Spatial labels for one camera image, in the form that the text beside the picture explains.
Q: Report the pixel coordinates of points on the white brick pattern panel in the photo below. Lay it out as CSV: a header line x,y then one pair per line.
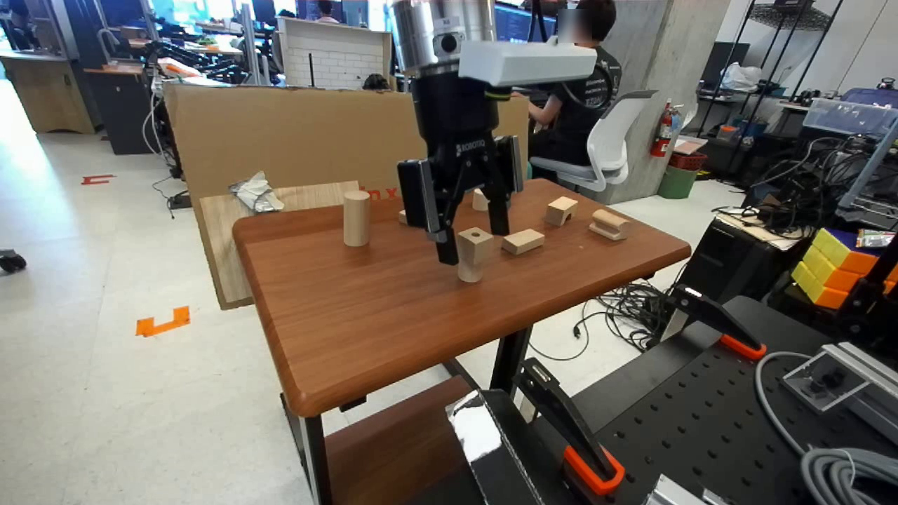
x,y
338,53

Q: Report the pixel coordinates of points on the large cardboard panel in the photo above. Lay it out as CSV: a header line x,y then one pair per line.
x,y
298,135

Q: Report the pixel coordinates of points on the red fire extinguisher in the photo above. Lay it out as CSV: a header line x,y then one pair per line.
x,y
663,129

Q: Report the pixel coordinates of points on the rectangular wooden block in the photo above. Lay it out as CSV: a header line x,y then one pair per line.
x,y
523,241

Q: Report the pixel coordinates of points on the wooden lower table board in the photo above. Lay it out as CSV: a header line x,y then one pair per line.
x,y
392,457

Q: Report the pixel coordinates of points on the grey metal camera mount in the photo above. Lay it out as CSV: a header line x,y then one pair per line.
x,y
830,379

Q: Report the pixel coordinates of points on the black table leg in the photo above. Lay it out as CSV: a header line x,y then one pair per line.
x,y
509,359
315,457

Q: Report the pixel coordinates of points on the wooden arch block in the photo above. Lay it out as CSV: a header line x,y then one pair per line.
x,y
561,210

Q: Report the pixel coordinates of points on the green bin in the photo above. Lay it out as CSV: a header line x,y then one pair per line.
x,y
673,180

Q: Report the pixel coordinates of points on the small flat wooden block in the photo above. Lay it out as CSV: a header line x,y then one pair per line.
x,y
477,201

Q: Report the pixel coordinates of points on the light wooden cabinet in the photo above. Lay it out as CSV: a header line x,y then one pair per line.
x,y
51,94

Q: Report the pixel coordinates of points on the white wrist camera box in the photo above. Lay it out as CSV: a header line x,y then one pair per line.
x,y
527,63

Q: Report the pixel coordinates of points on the crumpled white paper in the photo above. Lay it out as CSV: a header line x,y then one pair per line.
x,y
254,192

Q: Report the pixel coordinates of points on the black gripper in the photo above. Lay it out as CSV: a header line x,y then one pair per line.
x,y
454,121

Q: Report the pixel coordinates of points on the seated person black shirt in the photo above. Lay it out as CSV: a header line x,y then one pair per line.
x,y
583,94

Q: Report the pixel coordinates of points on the black perforated base board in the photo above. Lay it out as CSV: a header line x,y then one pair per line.
x,y
711,429

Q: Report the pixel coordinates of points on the white office chair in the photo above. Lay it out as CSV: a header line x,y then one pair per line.
x,y
606,140

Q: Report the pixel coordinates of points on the silver Franka robot arm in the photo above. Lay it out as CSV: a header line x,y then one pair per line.
x,y
422,31

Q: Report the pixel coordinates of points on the wooden half-round block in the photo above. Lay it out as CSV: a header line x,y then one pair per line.
x,y
606,226

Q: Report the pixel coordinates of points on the light wooden plank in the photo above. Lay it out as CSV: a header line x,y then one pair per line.
x,y
218,253

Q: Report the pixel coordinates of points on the wooden cube with hole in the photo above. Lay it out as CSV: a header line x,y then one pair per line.
x,y
477,248

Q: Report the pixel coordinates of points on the tall wooden cylinder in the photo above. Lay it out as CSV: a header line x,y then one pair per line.
x,y
355,219

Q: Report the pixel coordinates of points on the black cabinet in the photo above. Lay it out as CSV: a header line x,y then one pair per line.
x,y
122,107

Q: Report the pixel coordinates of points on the yellow orange colour cube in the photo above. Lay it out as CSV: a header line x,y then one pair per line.
x,y
830,269

